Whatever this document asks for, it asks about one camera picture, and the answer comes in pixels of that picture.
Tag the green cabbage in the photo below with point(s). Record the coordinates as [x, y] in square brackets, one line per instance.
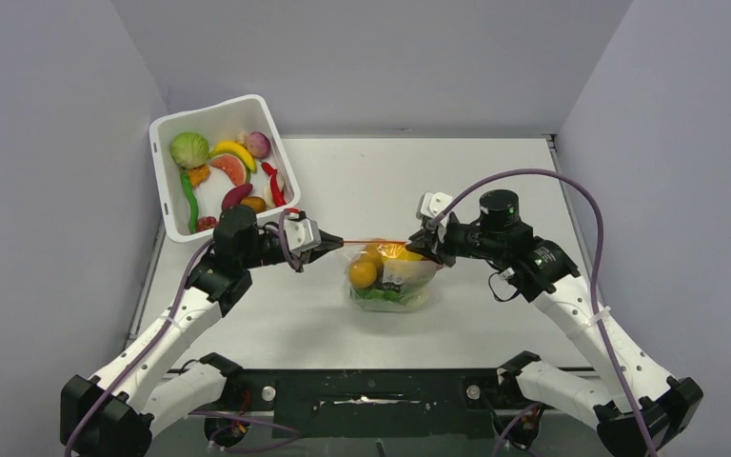
[189, 150]

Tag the white plastic bin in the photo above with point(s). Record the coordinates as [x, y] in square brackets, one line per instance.
[228, 120]

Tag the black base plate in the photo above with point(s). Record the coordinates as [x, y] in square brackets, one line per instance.
[373, 403]

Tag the yellow lemon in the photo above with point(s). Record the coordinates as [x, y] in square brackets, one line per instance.
[362, 274]

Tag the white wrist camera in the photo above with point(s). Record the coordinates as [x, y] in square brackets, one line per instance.
[301, 233]
[432, 209]

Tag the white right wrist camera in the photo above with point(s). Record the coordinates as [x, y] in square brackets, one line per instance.
[432, 209]

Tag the purple onion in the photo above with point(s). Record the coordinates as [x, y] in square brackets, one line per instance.
[258, 145]

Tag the yellow pear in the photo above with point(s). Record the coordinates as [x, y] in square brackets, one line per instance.
[401, 253]

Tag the white mushroom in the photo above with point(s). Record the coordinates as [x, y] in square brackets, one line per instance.
[274, 193]

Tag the brown potato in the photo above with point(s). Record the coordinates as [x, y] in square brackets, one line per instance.
[258, 204]

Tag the orange pepper piece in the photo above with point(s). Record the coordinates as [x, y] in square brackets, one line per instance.
[197, 176]

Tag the yellow banana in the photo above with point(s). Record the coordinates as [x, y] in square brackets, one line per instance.
[235, 149]

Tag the green lettuce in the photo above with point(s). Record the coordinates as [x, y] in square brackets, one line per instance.
[374, 299]

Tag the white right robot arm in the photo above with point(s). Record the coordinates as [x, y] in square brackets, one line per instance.
[635, 404]

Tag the green cucumber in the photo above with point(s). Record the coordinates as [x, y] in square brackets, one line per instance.
[193, 206]

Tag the red grapes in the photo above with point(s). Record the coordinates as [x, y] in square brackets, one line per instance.
[206, 223]

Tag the red chili pepper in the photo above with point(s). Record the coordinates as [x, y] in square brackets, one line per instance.
[269, 169]

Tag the purple sweet potato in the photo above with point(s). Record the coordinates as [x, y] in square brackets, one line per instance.
[235, 196]

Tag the watermelon slice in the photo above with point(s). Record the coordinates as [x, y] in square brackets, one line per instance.
[233, 167]

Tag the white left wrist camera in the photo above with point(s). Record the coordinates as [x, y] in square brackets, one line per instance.
[301, 233]

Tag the clear orange zip bag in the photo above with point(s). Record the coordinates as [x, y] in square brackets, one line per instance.
[412, 278]

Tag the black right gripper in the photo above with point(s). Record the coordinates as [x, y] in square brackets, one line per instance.
[424, 240]

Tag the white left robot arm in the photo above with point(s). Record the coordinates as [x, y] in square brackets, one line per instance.
[124, 405]

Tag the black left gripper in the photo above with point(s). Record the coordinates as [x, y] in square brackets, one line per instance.
[328, 242]

